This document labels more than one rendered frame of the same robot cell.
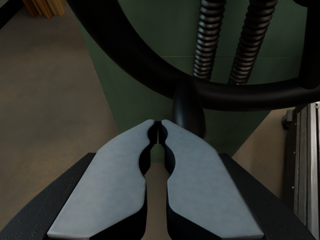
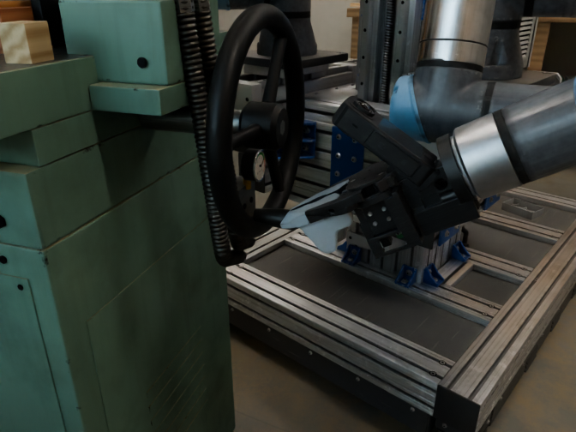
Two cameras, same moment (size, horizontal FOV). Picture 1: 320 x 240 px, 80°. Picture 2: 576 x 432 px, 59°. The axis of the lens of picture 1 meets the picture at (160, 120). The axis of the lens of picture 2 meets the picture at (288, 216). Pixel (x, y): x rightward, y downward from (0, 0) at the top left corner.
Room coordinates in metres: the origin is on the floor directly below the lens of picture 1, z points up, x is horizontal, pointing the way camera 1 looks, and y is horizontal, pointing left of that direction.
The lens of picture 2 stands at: (-0.11, 0.51, 0.97)
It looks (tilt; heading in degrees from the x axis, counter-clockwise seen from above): 25 degrees down; 289
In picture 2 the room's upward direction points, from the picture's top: straight up
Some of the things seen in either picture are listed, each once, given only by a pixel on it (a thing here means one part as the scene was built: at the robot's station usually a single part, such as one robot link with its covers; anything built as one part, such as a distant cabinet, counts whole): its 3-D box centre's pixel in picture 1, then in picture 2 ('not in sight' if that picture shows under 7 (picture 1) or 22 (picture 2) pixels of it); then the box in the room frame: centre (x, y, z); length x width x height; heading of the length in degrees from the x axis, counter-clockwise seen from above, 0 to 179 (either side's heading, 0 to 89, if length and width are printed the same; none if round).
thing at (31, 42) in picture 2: not in sight; (27, 42); (0.33, 0.07, 0.92); 0.04 x 0.03 x 0.04; 97
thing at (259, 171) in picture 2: not in sight; (252, 169); (0.26, -0.34, 0.65); 0.06 x 0.04 x 0.08; 90
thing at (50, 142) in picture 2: not in sight; (81, 103); (0.41, -0.08, 0.82); 0.40 x 0.21 x 0.04; 90
